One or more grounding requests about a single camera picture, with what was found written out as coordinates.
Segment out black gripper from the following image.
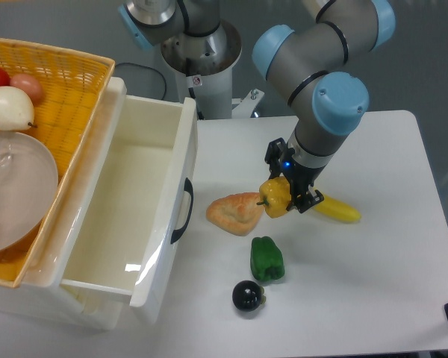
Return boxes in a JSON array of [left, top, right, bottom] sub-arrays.
[[265, 138, 325, 213]]

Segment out yellow bell pepper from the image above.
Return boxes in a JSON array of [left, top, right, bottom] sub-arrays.
[[257, 176, 292, 219]]

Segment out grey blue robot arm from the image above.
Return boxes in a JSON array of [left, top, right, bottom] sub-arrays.
[[118, 1, 396, 212]]

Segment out green bell pepper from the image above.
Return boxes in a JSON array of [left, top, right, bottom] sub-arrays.
[[250, 236, 285, 282]]

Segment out open white upper drawer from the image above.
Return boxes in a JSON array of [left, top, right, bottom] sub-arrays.
[[63, 96, 197, 316]]

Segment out yellow banana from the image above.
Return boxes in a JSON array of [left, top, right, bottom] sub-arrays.
[[312, 195, 361, 224]]

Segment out triangular bread pastry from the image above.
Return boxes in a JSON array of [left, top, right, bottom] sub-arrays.
[[206, 192, 264, 236]]

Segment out dark purple eggplant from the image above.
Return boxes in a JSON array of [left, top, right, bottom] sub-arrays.
[[231, 280, 266, 312]]

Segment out yellow wicker basket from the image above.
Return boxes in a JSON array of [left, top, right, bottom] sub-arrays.
[[0, 38, 115, 288]]

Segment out beige plate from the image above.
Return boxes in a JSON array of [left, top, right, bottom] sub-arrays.
[[0, 132, 58, 251]]

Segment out pink peach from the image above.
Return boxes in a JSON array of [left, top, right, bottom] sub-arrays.
[[10, 73, 45, 104]]

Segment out white pear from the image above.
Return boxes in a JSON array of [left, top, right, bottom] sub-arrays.
[[0, 86, 34, 131]]

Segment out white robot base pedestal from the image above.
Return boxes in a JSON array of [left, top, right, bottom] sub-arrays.
[[161, 20, 264, 120]]

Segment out black cable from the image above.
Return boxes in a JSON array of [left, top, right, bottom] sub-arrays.
[[114, 62, 168, 101]]

